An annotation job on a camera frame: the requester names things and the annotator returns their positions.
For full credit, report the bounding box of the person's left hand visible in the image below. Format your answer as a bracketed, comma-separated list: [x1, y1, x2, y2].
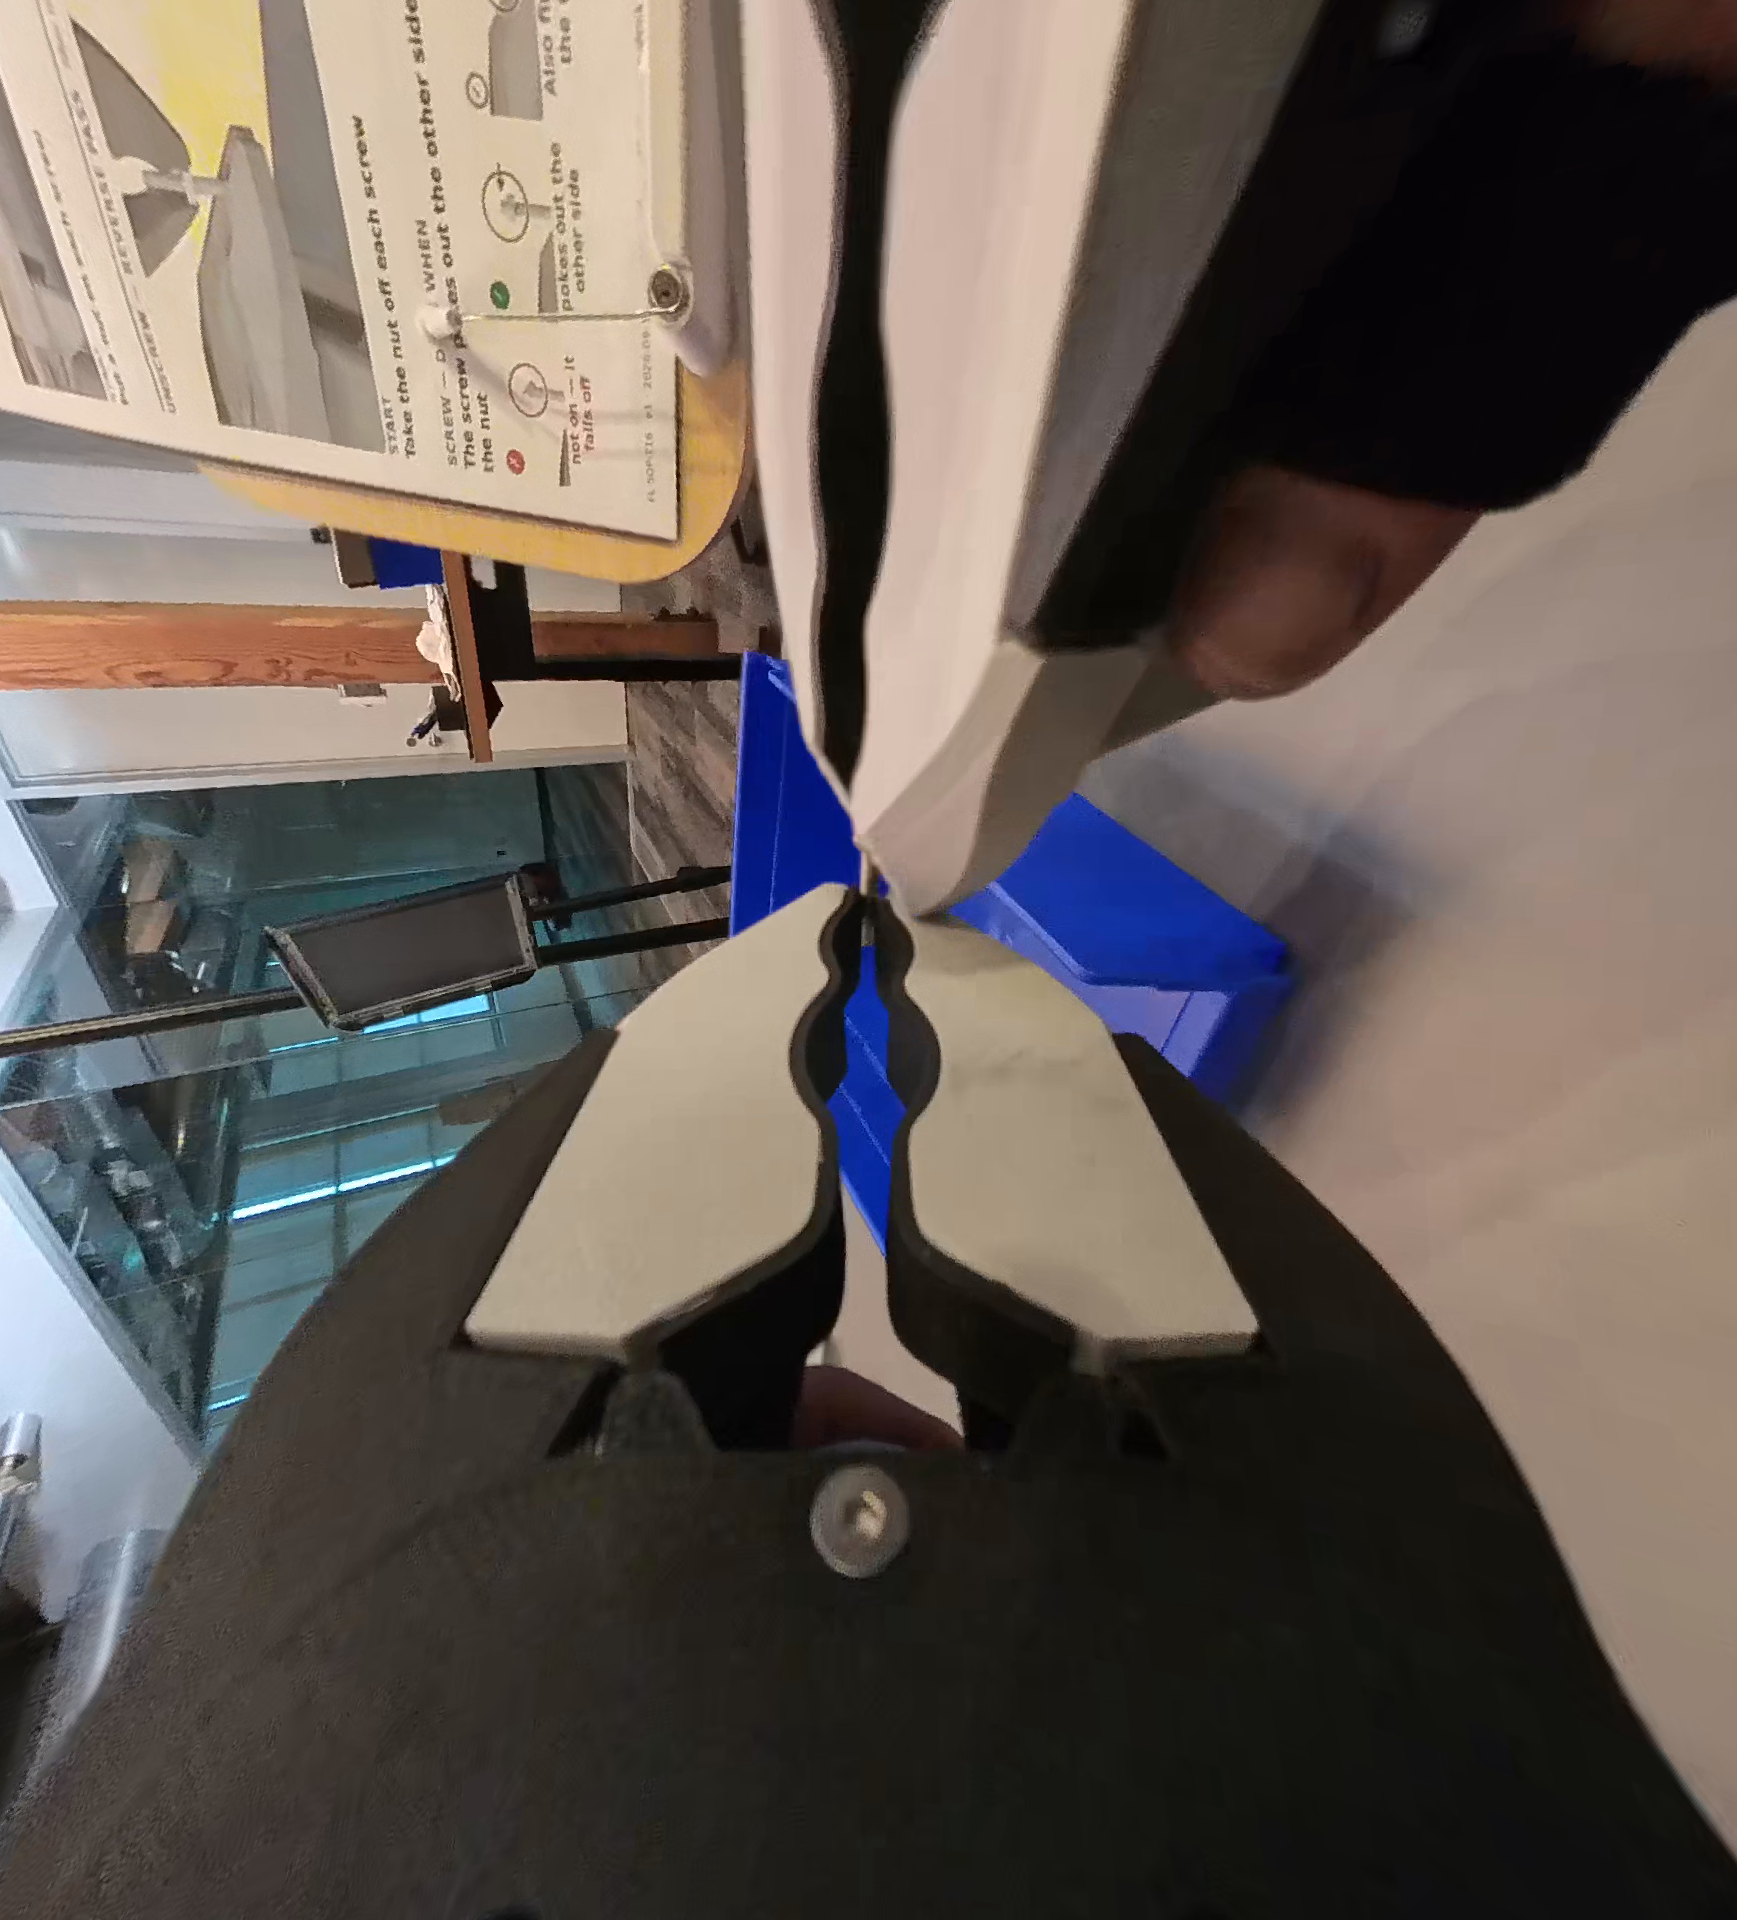
[793, 1364, 967, 1455]

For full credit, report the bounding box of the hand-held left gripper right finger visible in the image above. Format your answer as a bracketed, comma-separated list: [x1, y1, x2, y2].
[875, 907, 1260, 1374]

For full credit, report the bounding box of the person's right hand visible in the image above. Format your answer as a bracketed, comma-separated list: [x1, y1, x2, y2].
[1169, 465, 1484, 702]

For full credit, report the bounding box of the wooden post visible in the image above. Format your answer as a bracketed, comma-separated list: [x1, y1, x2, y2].
[0, 601, 750, 693]

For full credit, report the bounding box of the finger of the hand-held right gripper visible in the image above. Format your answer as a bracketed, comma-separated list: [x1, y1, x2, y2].
[852, 0, 1327, 920]
[740, 0, 870, 834]

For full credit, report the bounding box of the black pole stand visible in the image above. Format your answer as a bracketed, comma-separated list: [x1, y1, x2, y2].
[0, 867, 739, 1070]

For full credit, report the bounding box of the person's right forearm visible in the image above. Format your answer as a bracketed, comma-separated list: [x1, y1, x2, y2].
[1228, 0, 1737, 520]

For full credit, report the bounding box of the black flat panel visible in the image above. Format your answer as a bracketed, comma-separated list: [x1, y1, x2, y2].
[264, 877, 540, 1039]

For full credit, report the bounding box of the printed instruction sheet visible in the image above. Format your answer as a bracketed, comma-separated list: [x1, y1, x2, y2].
[0, 0, 690, 547]

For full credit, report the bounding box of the blue plastic bin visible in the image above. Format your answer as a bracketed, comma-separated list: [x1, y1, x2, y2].
[729, 649, 1292, 1255]

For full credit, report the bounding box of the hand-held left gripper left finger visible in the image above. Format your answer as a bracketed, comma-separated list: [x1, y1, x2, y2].
[462, 884, 859, 1368]

